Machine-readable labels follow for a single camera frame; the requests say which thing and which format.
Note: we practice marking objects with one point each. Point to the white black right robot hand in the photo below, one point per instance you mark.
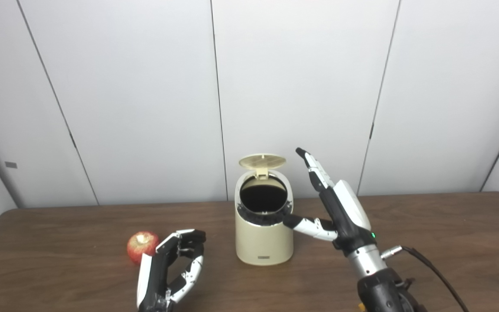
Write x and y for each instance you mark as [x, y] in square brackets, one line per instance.
[349, 212]

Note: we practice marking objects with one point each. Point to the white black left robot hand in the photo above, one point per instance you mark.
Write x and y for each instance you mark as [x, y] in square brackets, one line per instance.
[154, 277]

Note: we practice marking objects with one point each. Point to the red apple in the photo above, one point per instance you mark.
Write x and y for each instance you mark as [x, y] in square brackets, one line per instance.
[139, 247]

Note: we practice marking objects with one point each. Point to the cream round bin lid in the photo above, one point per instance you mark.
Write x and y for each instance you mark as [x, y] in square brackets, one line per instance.
[261, 161]

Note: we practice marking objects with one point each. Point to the cream-colored cylindrical bin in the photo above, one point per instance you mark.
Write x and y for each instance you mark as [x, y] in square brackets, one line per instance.
[262, 242]

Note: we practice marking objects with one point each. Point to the black wall seam clip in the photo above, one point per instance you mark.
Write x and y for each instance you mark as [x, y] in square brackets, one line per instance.
[72, 141]
[371, 131]

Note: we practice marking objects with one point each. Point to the small gray wall plate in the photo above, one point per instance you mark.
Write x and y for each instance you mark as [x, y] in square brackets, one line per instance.
[11, 164]

